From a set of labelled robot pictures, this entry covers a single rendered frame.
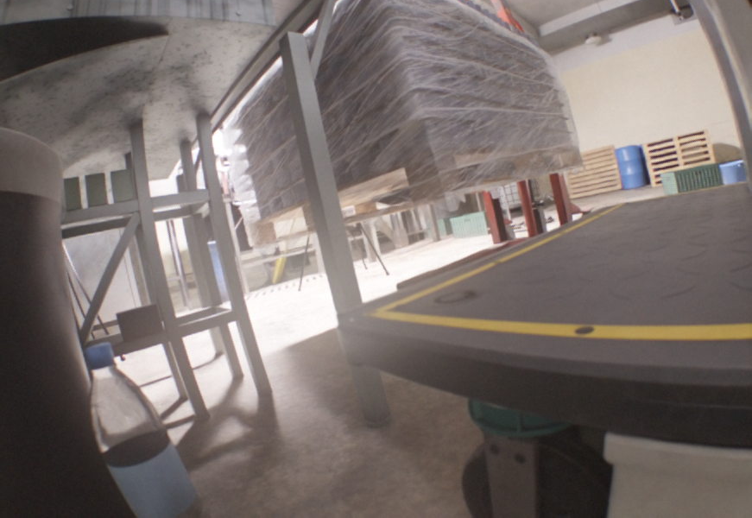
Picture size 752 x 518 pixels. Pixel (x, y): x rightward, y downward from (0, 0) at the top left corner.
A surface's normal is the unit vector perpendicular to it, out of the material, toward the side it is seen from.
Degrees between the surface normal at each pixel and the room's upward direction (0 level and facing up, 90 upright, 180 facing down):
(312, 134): 90
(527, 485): 90
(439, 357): 90
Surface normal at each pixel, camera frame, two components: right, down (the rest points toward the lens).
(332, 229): 0.66, -0.14
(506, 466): -0.80, 0.20
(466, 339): -0.22, -0.97
